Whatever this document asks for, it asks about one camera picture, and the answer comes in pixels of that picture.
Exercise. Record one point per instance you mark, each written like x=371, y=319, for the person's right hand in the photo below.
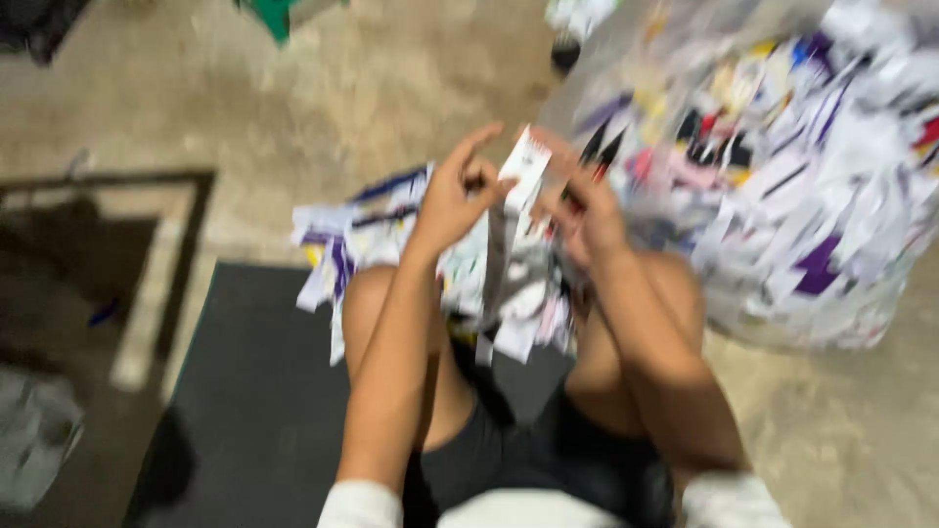
x=591, y=213

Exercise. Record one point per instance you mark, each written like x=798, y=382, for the person's left hand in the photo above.
x=446, y=209

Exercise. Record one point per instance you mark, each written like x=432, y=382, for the person's right fingers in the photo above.
x=560, y=192

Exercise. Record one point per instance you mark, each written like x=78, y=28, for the white paper label strip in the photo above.
x=525, y=173

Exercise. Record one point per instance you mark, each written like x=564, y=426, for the person's right leg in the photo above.
x=645, y=308

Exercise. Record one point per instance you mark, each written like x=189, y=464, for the person's leg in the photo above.
x=367, y=308
x=645, y=308

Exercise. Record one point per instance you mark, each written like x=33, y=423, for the heap of paper scraps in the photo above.
x=381, y=235

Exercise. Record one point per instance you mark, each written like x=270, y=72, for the person's left leg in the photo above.
x=367, y=308

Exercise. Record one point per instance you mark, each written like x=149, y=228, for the person's black shorts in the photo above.
x=543, y=455

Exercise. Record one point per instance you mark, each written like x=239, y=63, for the person's white shirt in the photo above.
x=528, y=506

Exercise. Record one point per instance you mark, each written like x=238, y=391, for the green object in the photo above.
x=274, y=15

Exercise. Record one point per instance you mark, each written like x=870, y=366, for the dark grey floor mat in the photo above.
x=264, y=396

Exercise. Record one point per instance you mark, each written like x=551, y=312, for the dark object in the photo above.
x=37, y=25

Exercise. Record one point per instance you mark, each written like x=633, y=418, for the grey plastic bag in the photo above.
x=34, y=440

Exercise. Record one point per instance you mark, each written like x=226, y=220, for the dark metal frame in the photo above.
x=154, y=242

